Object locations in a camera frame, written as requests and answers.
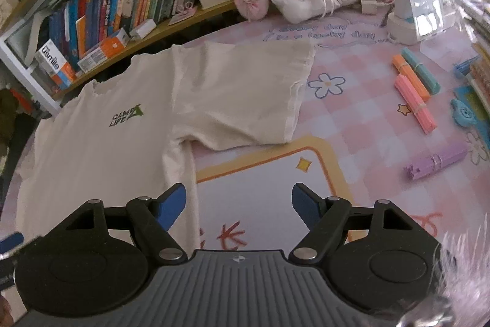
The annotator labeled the blue smiley clip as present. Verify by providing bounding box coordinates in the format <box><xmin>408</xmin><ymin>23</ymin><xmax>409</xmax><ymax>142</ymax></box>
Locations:
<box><xmin>450</xmin><ymin>98</ymin><xmax>479</xmax><ymax>127</ymax></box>

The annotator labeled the pink clip card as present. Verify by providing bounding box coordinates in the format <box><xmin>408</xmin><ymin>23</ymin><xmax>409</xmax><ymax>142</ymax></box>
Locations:
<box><xmin>168</xmin><ymin>1</ymin><xmax>198</xmax><ymax>26</ymax></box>

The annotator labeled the pink checked cartoon desk mat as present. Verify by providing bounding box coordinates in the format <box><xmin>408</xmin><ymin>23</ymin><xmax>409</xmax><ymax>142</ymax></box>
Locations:
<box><xmin>0</xmin><ymin>3</ymin><xmax>490</xmax><ymax>274</ymax></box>

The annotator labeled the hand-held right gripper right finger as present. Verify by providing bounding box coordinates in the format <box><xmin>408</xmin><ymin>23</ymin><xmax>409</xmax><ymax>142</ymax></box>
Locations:
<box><xmin>288</xmin><ymin>182</ymin><xmax>420</xmax><ymax>263</ymax></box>

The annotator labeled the orange stick bundle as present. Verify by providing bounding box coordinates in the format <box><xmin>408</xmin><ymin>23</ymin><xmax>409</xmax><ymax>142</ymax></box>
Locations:
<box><xmin>392</xmin><ymin>54</ymin><xmax>431</xmax><ymax>100</ymax></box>

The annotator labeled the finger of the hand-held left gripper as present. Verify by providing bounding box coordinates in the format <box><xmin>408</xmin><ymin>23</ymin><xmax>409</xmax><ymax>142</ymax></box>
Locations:
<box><xmin>0</xmin><ymin>232</ymin><xmax>25</xmax><ymax>256</ymax></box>

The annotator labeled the flat white orange box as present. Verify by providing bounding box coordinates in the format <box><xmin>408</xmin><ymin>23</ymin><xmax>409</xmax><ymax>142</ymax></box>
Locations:
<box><xmin>77</xmin><ymin>29</ymin><xmax>130</xmax><ymax>74</ymax></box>

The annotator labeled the white lamp base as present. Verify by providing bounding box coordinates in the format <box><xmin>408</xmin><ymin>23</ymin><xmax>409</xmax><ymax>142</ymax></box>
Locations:
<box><xmin>386</xmin><ymin>0</ymin><xmax>420</xmax><ymax>45</ymax></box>

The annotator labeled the purple stick bundle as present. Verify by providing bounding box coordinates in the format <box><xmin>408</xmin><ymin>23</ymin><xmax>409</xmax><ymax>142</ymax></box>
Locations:
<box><xmin>404</xmin><ymin>143</ymin><xmax>469</xmax><ymax>181</ymax></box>

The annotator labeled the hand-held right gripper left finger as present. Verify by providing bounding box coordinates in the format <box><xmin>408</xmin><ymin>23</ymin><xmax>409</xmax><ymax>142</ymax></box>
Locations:
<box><xmin>61</xmin><ymin>183</ymin><xmax>188</xmax><ymax>263</ymax></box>

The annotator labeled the teal stick bundle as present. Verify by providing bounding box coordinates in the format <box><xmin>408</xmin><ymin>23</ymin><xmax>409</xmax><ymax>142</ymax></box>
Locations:
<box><xmin>401</xmin><ymin>48</ymin><xmax>441</xmax><ymax>95</ymax></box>

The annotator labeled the white and wooden bookshelf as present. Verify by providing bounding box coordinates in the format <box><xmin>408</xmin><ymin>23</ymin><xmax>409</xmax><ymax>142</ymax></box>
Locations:
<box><xmin>0</xmin><ymin>0</ymin><xmax>276</xmax><ymax>113</ymax></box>

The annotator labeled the tall white orange box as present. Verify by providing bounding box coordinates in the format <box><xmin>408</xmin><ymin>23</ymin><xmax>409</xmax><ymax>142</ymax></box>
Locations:
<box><xmin>36</xmin><ymin>39</ymin><xmax>77</xmax><ymax>89</ymax></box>

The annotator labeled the pink stick bundle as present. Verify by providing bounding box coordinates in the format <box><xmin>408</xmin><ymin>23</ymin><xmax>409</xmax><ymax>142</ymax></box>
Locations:
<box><xmin>394</xmin><ymin>73</ymin><xmax>438</xmax><ymax>134</ymax></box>

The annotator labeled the white t-shirt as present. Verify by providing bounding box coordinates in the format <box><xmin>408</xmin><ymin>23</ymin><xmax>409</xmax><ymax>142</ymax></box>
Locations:
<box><xmin>15</xmin><ymin>41</ymin><xmax>316</xmax><ymax>255</ymax></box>

